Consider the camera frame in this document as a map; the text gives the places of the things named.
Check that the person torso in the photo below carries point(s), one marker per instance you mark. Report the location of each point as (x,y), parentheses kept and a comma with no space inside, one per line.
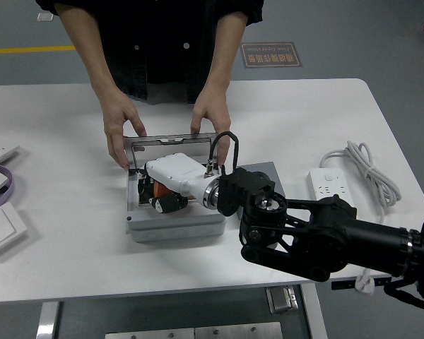
(155,35)

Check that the black table control panel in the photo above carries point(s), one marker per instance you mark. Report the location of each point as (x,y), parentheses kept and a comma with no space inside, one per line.
(342,285)

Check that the metal base plate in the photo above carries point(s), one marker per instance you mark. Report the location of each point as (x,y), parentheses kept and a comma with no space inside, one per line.
(194,332)

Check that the white power plug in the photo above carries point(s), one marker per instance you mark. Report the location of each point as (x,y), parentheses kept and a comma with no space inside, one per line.
(364,284)

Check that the person's left forearm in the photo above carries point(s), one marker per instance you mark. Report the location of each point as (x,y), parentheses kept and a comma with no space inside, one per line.
(226,53)

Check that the grey enclosure box clear lid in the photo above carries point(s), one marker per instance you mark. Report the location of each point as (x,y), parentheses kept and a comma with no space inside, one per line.
(176,224)

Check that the person's left hand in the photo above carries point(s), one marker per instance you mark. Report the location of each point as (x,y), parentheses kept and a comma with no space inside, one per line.
(213,104)

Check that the small metal floor plate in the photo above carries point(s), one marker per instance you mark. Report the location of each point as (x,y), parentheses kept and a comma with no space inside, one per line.
(44,16)

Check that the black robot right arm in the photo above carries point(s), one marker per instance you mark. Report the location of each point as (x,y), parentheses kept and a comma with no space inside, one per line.
(321,229)

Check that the white table leg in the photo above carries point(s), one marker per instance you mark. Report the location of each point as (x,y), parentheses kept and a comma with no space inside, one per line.
(314,314)
(47,321)

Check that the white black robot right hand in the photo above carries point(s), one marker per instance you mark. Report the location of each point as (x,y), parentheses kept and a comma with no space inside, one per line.
(176,173)

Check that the person's right hand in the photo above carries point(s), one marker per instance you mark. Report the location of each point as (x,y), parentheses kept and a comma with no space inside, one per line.
(118,113)

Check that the brown floor sign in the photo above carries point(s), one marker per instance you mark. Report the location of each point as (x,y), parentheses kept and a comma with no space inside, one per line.
(270,54)

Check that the person's right forearm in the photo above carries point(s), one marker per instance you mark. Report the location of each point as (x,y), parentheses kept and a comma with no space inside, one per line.
(88,53)

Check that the purple band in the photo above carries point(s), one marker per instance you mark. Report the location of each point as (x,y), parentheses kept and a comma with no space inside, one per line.
(10,180)

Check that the grey cube with round hole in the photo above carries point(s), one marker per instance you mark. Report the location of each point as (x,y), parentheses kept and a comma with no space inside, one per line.
(265,167)

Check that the metal table bracket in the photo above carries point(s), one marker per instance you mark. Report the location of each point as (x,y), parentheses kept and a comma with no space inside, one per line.
(281,299)

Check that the yellow floor tape line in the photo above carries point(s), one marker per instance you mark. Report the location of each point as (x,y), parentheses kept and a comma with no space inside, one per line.
(28,49)

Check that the orange cylinder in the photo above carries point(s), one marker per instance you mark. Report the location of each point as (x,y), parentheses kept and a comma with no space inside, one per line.
(160,189)

